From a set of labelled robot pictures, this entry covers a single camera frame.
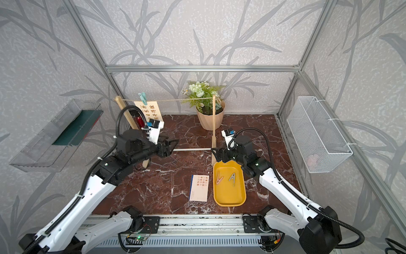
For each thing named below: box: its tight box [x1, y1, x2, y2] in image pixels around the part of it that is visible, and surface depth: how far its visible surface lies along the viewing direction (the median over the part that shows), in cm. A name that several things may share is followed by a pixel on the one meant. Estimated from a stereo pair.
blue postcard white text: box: [188, 174, 194, 201], surface depth 87 cm
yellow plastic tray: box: [213, 160, 247, 207], surface depth 86 cm
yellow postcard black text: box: [133, 101, 164, 123], surface depth 71 cm
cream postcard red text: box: [189, 174, 210, 203], surface depth 87 cm
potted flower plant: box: [181, 80, 226, 131], surface depth 95 cm
